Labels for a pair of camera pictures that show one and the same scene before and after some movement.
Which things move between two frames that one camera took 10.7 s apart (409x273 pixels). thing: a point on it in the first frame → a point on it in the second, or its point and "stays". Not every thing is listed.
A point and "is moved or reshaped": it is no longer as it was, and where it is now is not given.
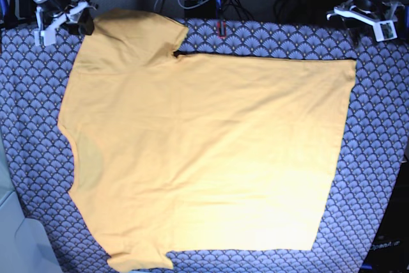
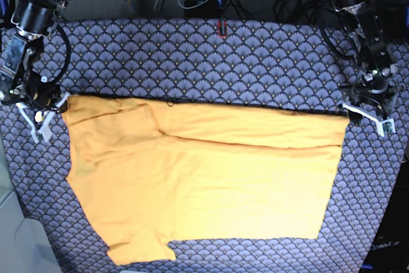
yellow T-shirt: (181, 153) is moved or reshaped
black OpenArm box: (388, 250) stays
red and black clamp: (218, 27) stays
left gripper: (54, 13) → (27, 87)
